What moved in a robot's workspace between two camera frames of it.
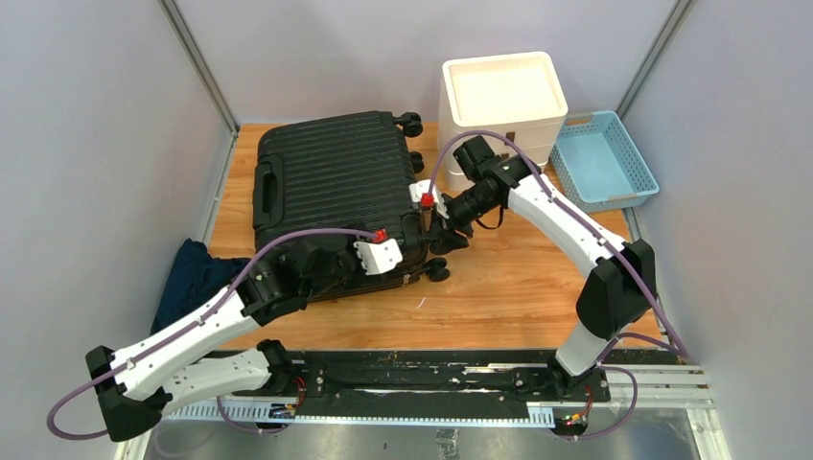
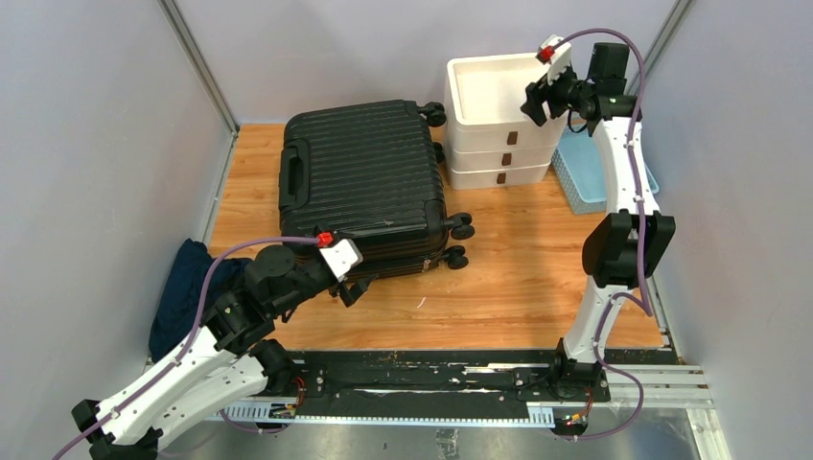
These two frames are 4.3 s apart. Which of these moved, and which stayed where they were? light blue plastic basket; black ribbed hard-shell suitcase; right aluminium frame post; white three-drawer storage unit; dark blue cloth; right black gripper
Moved: right black gripper; black ribbed hard-shell suitcase
Stayed: light blue plastic basket; right aluminium frame post; dark blue cloth; white three-drawer storage unit
